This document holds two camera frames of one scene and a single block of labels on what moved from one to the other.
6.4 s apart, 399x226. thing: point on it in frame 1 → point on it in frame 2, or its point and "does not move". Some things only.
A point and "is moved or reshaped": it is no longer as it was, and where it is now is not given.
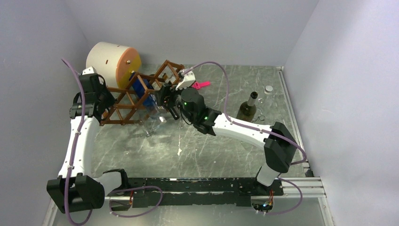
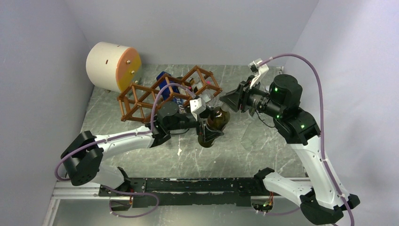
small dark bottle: [167, 77] → [198, 88]
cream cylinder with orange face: [115, 62] does not move
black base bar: [234, 192] does not move
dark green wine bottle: [156, 85] is moved or reshaped
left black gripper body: [105, 95] → [200, 131]
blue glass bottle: [151, 99] → [166, 94]
